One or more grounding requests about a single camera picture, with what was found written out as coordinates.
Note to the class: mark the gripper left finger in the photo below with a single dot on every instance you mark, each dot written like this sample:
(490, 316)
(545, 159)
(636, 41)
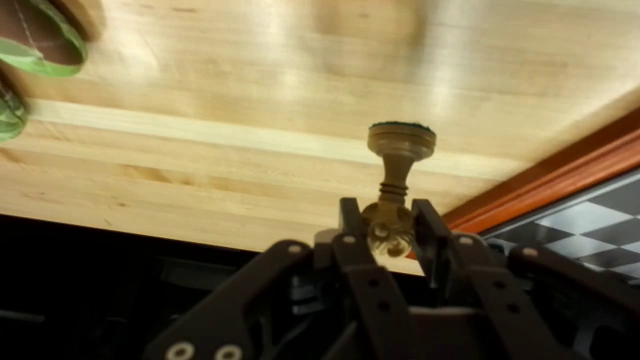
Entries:
(360, 280)

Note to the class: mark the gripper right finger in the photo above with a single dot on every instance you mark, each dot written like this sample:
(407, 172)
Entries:
(500, 295)

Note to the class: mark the tan wooden chess piece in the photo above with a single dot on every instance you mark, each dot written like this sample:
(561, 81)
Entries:
(397, 180)

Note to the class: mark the green transparent tape roll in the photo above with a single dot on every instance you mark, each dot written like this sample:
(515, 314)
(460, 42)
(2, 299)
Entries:
(9, 112)
(47, 42)

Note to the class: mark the chessboard with orange wooden frame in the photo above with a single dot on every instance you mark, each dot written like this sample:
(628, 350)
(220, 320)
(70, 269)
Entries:
(565, 210)

